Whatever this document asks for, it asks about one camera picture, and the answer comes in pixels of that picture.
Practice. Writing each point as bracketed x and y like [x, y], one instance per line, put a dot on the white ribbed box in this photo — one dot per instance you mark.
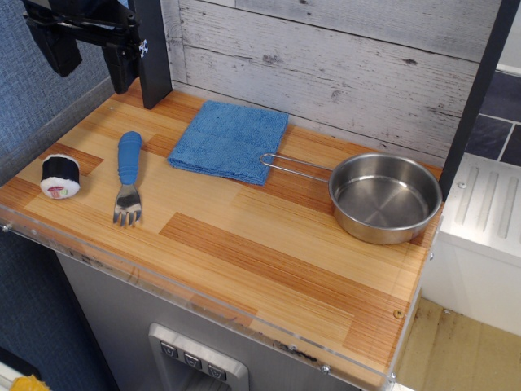
[474, 267]

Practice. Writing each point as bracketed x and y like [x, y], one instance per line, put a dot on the clear acrylic edge guard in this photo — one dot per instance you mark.
[121, 299]

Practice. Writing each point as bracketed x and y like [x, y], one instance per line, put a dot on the black vertical post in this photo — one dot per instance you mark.
[487, 67]
[154, 73]

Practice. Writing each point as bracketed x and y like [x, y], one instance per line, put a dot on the stainless steel pot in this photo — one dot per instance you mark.
[376, 197]

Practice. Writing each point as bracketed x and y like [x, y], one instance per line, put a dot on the black left vertical post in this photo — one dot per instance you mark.
[154, 73]

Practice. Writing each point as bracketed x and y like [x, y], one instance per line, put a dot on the grey cabinet control panel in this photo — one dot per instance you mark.
[186, 364]

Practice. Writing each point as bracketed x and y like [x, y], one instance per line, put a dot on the yellow object at corner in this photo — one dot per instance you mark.
[28, 383]

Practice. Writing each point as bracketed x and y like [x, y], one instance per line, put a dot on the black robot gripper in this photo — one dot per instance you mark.
[56, 26]

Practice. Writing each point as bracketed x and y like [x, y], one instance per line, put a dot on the black right vertical post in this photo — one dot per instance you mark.
[487, 67]

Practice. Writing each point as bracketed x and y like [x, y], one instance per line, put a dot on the blue handled metal fork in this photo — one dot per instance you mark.
[128, 208]

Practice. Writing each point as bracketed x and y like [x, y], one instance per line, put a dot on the plush sushi roll toy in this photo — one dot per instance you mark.
[60, 177]

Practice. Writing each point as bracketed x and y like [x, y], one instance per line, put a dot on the blue folded towel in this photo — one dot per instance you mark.
[227, 140]

